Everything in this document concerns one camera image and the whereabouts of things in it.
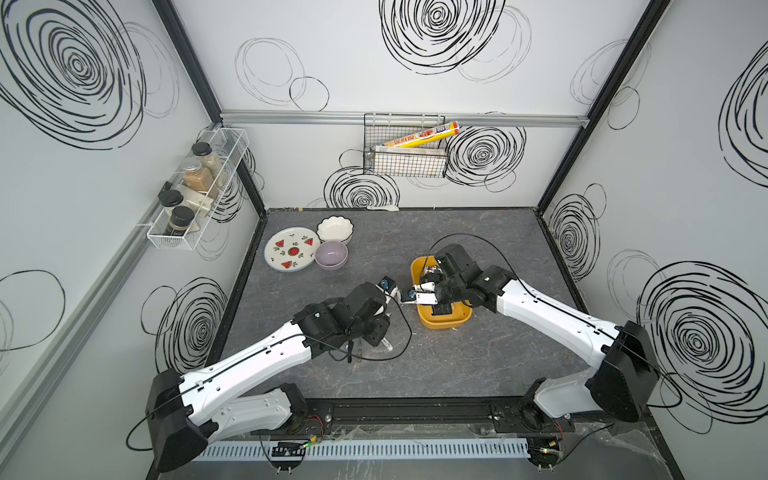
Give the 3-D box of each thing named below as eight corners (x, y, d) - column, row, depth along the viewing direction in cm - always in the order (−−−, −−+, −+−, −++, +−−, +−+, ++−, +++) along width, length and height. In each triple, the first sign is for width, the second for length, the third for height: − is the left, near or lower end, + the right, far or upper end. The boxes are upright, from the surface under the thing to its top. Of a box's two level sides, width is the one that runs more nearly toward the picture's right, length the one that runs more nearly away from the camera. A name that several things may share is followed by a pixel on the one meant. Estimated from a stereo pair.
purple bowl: (314, 274, 103) (311, 265, 98) (319, 248, 110) (316, 239, 106) (346, 274, 103) (344, 265, 98) (349, 248, 110) (347, 239, 106)
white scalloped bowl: (315, 248, 111) (313, 241, 107) (321, 222, 119) (319, 215, 116) (352, 248, 111) (351, 241, 107) (355, 222, 119) (354, 215, 116)
